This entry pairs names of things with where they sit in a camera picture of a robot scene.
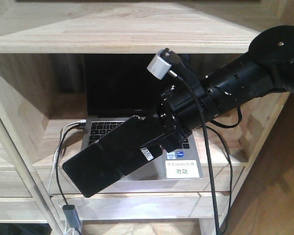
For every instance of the white label sticker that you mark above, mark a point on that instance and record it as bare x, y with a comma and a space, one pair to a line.
181, 169

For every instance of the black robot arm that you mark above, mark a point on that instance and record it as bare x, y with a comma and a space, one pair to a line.
267, 67

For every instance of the grey usb adapter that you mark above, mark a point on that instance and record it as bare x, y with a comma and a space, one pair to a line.
72, 216

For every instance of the wooden desk frame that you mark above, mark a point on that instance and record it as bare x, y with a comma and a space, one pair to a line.
31, 108

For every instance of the silver laptop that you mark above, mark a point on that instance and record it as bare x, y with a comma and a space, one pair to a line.
119, 86

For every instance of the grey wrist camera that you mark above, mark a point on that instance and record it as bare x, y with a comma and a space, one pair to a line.
162, 62

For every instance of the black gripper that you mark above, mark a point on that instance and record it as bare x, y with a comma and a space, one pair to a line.
161, 127

